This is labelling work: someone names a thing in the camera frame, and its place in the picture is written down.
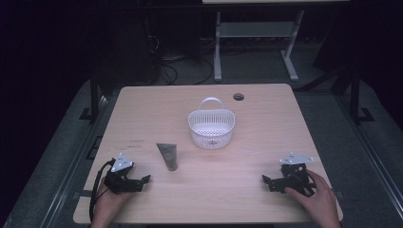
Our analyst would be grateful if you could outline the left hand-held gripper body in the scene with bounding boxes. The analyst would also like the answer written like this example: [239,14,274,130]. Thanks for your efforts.
[104,152,136,195]

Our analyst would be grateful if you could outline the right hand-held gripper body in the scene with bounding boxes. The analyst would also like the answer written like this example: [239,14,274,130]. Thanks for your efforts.
[278,152,317,198]

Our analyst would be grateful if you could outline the person's left hand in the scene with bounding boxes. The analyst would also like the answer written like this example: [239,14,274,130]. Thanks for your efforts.
[90,177,135,228]

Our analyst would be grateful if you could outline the person's right hand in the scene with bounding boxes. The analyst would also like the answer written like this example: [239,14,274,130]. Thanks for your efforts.
[283,169,342,228]

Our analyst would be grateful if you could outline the grey squeeze tube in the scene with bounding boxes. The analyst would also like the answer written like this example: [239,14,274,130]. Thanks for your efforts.
[155,142,180,173]

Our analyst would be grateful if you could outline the black stand leg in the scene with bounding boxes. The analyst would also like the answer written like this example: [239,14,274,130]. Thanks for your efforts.
[79,70,104,123]
[348,67,375,125]

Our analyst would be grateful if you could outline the white plastic basket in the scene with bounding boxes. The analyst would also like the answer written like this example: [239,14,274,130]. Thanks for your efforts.
[187,96,237,151]

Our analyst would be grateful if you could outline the grey metal stand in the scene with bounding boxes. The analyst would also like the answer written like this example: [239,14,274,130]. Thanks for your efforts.
[213,9,306,83]

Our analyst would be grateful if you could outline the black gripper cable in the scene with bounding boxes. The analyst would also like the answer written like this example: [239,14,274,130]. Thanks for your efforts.
[88,159,116,223]

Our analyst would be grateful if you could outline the black floor cables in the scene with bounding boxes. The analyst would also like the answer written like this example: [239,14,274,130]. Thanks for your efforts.
[148,32,216,86]

